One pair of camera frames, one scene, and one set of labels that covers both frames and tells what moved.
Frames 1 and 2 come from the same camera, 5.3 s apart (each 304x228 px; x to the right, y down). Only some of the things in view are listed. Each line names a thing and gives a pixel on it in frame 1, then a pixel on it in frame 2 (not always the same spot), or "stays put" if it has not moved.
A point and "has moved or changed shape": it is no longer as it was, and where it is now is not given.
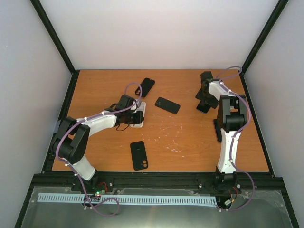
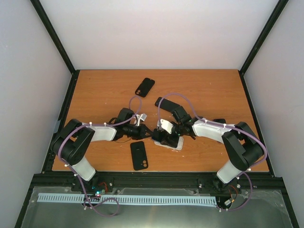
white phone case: [142, 108] has moved or changed shape
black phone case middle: [167, 105] stays put
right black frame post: [278, 10] stays put
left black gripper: [139, 119] to [141, 135]
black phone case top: [146, 85] stays put
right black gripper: [213, 103] to [169, 137]
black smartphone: [204, 108] to [171, 142]
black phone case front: [139, 155] stays put
